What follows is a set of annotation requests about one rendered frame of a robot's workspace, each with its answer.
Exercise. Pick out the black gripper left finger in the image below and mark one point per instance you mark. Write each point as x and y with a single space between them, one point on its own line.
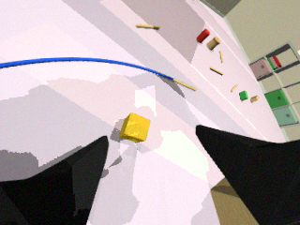
61 195

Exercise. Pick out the red cylinder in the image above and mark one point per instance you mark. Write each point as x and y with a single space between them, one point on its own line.
203 35

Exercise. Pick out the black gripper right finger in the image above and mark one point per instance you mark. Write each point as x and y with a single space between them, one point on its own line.
262 173

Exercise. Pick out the blue string with wooden stick end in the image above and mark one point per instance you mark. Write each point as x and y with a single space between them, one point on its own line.
48 60

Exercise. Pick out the small green block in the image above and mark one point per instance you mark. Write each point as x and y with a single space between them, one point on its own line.
243 95

